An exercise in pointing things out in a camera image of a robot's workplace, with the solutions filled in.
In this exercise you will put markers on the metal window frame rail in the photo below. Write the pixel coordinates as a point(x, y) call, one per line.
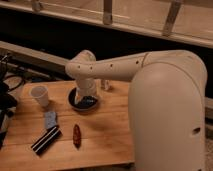
point(188, 21)

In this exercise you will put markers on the white plastic cup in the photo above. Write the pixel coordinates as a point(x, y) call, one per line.
point(40, 94)

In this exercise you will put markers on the small clear glass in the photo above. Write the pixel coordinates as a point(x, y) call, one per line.
point(105, 85)

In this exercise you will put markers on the black equipment with cables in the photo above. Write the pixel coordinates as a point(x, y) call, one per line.
point(7, 101)

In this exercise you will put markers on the white ribbed gripper body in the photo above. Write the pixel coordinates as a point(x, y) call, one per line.
point(86, 87)

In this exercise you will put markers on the dark ceramic bowl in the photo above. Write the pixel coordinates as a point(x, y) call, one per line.
point(83, 103)

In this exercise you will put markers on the black white striped block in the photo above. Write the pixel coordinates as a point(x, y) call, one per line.
point(44, 142)

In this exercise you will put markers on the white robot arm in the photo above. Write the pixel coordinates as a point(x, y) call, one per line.
point(166, 104)

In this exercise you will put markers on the small blue sponge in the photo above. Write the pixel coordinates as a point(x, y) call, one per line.
point(50, 119)

